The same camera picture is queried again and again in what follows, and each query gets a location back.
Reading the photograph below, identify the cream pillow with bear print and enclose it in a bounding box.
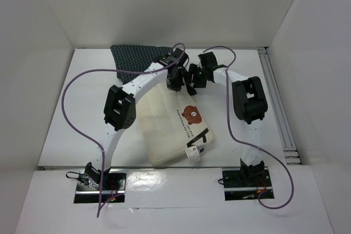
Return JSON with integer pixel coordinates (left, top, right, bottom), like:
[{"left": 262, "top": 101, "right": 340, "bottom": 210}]
[{"left": 137, "top": 83, "right": 213, "bottom": 165}]

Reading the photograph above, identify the dark grid-pattern pillowcase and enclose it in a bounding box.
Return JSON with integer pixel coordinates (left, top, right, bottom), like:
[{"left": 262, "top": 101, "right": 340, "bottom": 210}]
[{"left": 110, "top": 45, "right": 171, "bottom": 72}]

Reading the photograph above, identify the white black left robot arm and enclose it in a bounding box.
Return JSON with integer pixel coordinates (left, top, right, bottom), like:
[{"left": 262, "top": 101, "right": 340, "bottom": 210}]
[{"left": 84, "top": 53, "right": 188, "bottom": 190}]

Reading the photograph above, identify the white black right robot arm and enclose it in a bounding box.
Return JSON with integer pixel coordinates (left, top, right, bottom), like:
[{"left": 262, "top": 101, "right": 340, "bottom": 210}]
[{"left": 189, "top": 64, "right": 268, "bottom": 186}]

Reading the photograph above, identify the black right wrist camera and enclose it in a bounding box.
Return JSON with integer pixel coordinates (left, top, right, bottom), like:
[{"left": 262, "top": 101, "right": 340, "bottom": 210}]
[{"left": 198, "top": 52, "right": 218, "bottom": 69}]

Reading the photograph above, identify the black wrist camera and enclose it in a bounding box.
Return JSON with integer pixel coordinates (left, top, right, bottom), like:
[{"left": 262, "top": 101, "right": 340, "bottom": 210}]
[
  {"left": 198, "top": 52, "right": 218, "bottom": 69},
  {"left": 172, "top": 48, "right": 189, "bottom": 66}
]

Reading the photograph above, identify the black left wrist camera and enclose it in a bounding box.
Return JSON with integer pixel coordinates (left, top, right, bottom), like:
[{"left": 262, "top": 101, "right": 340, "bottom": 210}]
[{"left": 172, "top": 48, "right": 189, "bottom": 66}]

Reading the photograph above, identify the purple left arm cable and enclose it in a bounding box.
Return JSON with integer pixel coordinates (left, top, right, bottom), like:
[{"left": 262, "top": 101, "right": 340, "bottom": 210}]
[{"left": 61, "top": 43, "right": 186, "bottom": 218}]

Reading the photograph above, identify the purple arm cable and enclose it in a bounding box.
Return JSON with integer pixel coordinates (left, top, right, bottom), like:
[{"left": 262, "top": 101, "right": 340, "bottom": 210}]
[
  {"left": 202, "top": 46, "right": 296, "bottom": 212},
  {"left": 61, "top": 43, "right": 186, "bottom": 218}
]

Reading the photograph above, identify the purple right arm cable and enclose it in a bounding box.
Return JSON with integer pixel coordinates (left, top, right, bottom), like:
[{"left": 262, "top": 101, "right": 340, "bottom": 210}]
[{"left": 202, "top": 46, "right": 296, "bottom": 212}]

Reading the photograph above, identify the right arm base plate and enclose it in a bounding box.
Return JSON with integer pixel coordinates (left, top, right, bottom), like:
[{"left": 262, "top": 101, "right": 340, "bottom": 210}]
[{"left": 218, "top": 169, "right": 274, "bottom": 201}]

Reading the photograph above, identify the aluminium frame rail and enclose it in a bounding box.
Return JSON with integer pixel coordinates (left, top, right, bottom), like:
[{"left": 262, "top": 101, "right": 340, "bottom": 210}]
[{"left": 257, "top": 47, "right": 303, "bottom": 165}]

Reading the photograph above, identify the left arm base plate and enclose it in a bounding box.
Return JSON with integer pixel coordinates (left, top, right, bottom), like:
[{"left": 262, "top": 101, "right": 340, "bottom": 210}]
[{"left": 73, "top": 170, "right": 128, "bottom": 204}]

